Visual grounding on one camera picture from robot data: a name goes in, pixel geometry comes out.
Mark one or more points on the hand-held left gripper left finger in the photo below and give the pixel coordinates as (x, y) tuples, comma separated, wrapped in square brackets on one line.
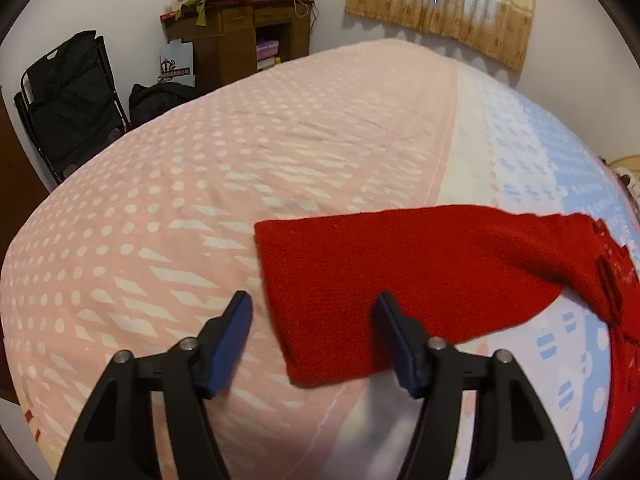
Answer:
[(232, 340)]

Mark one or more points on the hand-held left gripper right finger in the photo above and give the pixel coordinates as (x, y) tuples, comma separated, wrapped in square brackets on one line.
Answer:
[(395, 345)]

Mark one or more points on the red knit sweater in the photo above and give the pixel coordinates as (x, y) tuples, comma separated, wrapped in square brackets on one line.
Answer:
[(400, 260)]

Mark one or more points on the pink and blue dotted bedspread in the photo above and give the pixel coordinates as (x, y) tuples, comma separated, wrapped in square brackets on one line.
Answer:
[(250, 160)]

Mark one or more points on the black bag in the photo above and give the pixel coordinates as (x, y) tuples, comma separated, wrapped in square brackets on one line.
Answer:
[(160, 100)]

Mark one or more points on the dark wooden door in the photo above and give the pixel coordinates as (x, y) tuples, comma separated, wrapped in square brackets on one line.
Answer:
[(17, 210)]

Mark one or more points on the white printed paper bag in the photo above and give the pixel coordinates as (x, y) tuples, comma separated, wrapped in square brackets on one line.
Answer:
[(175, 65)]

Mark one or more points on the black folding chair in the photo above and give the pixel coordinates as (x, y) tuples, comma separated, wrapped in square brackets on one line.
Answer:
[(70, 105)]

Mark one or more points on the cream wooden headboard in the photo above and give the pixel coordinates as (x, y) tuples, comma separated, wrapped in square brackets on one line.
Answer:
[(625, 161)]

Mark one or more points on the dark wooden desk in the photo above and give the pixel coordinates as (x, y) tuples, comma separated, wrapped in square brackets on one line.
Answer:
[(235, 45)]

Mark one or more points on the beige patterned curtain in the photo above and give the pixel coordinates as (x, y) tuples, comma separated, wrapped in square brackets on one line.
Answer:
[(450, 0)]

